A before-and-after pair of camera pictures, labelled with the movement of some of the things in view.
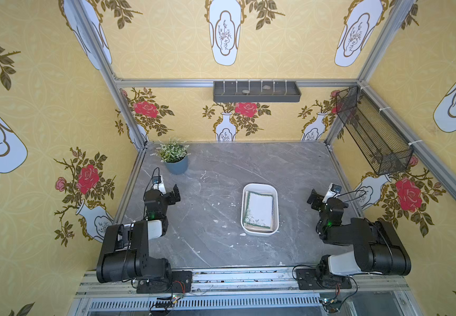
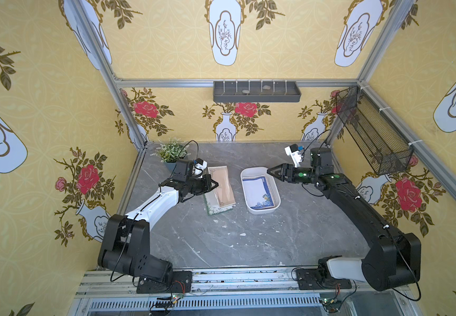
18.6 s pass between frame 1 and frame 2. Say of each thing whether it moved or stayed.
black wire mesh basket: stayed
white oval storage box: moved
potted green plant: stayed
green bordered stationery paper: moved
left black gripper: moved
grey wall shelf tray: stayed
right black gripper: moved
